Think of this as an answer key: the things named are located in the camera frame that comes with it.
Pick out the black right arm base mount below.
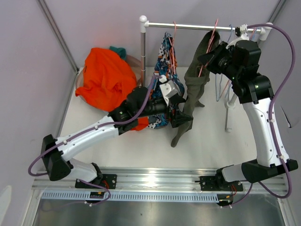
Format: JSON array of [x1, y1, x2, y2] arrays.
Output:
[[195, 176, 244, 192]]

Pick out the silver white clothes rack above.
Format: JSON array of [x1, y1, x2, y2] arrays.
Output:
[[138, 15, 274, 134]]

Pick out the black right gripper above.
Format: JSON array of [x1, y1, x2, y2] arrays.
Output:
[[198, 41, 241, 82]]

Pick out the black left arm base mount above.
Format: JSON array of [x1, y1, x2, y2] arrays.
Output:
[[75, 174, 117, 189]]

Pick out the pink translucent plastic basin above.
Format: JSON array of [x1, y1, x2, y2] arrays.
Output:
[[75, 55, 141, 88]]

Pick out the patterned blue orange shorts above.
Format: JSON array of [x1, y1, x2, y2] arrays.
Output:
[[147, 32, 185, 129]]

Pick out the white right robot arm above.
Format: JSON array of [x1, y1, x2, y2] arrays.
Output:
[[198, 40, 298, 190]]

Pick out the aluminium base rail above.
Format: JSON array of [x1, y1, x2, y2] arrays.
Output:
[[32, 167, 287, 195]]

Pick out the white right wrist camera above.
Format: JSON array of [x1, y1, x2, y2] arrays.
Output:
[[226, 24, 249, 49]]

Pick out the olive green shorts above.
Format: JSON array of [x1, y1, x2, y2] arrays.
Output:
[[170, 31, 222, 148]]

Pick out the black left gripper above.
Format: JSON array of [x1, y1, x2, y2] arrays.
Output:
[[135, 94, 193, 128]]

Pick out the grey slotted cable duct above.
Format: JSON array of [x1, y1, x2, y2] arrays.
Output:
[[41, 190, 219, 203]]

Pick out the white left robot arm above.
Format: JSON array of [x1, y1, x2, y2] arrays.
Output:
[[41, 87, 193, 188]]

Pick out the dark teal shorts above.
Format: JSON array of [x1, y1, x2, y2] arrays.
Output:
[[109, 46, 127, 60]]

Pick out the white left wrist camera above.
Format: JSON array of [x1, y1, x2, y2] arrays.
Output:
[[158, 75, 182, 104]]

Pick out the pink hanger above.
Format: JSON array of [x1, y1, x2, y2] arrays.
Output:
[[197, 18, 220, 79], [170, 21, 177, 75], [220, 27, 257, 100]]

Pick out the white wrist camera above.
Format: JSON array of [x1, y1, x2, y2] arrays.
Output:
[[226, 24, 249, 49], [158, 75, 182, 104]]

